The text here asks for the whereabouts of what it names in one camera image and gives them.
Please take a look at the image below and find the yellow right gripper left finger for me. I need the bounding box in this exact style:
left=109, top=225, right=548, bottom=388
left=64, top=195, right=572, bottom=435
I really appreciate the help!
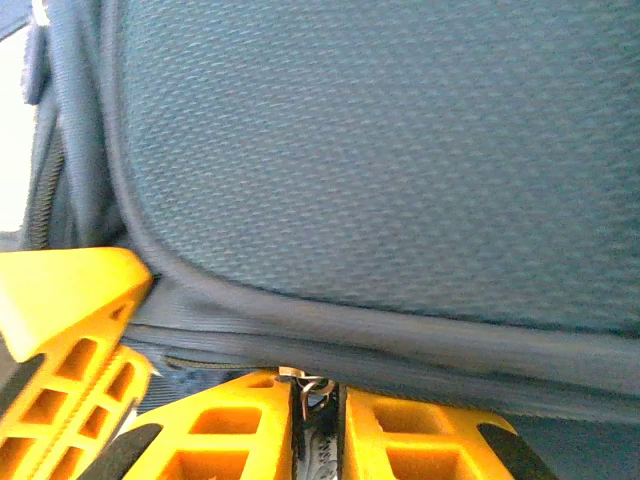
left=97, top=372, right=294, bottom=480

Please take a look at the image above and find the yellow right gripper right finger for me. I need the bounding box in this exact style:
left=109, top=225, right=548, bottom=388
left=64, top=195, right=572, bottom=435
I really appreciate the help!
left=339, top=384, right=559, bottom=480

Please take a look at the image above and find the navy blue backpack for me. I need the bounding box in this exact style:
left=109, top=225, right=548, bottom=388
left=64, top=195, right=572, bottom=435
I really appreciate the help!
left=0, top=0, right=640, bottom=480

